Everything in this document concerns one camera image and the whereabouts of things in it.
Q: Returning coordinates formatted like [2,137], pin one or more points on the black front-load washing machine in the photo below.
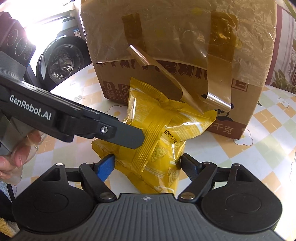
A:
[61,48]

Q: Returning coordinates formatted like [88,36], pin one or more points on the person's left hand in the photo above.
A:
[12,164]

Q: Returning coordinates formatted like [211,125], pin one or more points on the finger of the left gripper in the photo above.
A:
[78,120]

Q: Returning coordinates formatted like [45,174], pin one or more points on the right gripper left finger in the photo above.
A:
[93,176]

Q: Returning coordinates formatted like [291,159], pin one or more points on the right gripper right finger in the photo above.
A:
[201,176]

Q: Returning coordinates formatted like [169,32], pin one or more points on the large yellow chip bag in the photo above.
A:
[167,124]

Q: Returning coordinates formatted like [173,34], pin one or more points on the cardboard box with plastic liner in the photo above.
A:
[209,54]

